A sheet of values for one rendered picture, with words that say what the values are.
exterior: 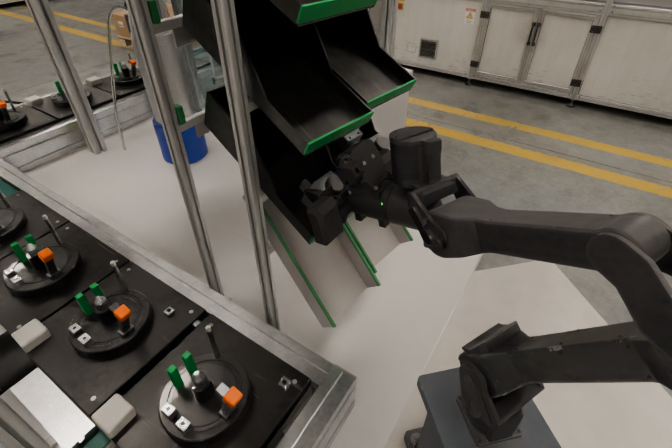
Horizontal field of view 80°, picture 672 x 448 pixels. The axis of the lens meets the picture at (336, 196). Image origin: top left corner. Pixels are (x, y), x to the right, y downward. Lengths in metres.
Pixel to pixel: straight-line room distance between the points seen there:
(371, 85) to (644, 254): 0.47
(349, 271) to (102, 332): 0.46
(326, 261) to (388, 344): 0.24
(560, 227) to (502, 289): 0.70
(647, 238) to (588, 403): 0.64
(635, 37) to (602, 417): 3.66
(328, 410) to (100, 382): 0.38
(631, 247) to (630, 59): 4.04
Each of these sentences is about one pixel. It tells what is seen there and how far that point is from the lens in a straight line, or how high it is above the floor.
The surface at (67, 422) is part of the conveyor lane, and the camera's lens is 0.84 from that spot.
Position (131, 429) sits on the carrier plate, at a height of 0.97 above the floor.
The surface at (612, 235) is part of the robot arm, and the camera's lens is 0.35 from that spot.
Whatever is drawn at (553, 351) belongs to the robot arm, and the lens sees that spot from 0.45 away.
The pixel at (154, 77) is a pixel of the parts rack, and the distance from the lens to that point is 0.68.
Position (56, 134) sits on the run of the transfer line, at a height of 0.94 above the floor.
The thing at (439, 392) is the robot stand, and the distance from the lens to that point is 0.64.
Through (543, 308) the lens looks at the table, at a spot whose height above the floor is 0.86.
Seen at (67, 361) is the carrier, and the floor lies 0.97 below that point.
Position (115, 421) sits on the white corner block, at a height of 0.99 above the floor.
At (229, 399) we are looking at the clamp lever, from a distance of 0.63.
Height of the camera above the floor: 1.62
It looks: 37 degrees down
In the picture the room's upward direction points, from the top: straight up
